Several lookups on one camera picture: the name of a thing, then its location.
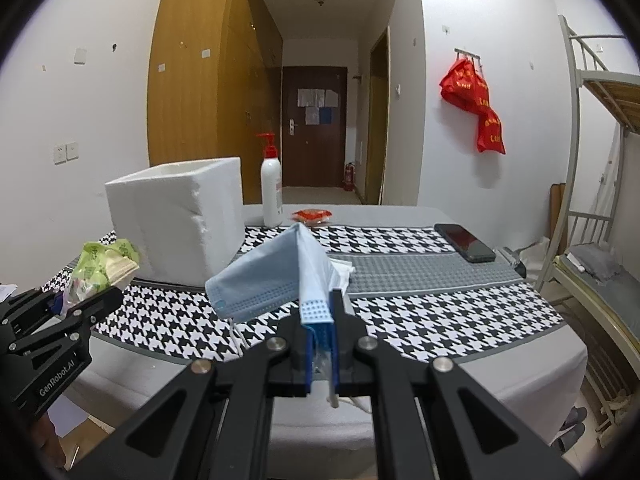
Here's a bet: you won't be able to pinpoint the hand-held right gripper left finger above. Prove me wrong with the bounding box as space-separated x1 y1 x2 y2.
75 312 316 480

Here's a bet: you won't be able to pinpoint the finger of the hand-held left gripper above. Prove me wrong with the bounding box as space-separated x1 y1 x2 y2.
0 287 62 337
7 287 124 357

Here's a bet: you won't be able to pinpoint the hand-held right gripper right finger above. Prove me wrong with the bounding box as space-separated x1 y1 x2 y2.
327 290 576 480

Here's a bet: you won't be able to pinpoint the green tissue packet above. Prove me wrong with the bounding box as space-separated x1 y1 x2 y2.
62 240 141 317

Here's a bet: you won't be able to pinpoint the white cloth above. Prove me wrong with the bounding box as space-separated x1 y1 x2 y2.
327 257 357 291

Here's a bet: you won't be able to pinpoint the blue face mask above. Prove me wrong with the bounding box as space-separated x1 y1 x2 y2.
205 222 357 411

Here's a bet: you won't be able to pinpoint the white foam box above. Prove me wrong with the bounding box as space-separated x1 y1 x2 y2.
104 157 245 286

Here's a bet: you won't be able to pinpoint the person's left hand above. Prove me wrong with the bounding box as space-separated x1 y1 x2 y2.
31 409 67 477

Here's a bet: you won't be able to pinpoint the white paper sheet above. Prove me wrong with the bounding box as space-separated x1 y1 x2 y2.
50 390 118 433

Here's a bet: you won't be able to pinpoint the houndstooth table cloth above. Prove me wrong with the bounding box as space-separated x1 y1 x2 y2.
42 224 568 365

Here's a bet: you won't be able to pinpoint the red snack packet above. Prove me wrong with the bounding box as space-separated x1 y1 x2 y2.
291 207 333 224

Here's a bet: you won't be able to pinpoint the white pump bottle red cap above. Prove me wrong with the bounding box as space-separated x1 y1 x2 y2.
255 132 284 228

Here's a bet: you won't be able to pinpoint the black smartphone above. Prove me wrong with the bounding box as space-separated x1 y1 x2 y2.
434 223 497 264

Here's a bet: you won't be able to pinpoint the dark brown door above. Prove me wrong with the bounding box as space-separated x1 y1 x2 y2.
281 66 348 188

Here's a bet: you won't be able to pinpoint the black metal clamp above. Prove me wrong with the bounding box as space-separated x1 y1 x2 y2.
495 246 527 277

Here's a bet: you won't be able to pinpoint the white plastic bag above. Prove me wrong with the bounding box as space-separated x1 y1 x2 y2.
520 237 551 281

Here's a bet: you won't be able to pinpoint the wooden wardrobe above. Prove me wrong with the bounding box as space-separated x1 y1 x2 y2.
147 0 284 206

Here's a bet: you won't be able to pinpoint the brown wooden board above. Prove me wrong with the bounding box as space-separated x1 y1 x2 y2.
549 182 567 256

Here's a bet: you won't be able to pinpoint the red plastic bags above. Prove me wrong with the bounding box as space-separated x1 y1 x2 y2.
440 57 506 155

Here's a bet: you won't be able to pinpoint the metal bunk bed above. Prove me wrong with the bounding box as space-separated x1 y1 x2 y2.
535 15 640 436

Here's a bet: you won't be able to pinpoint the wooden side door frame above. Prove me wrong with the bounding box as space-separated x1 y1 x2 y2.
364 27 391 206

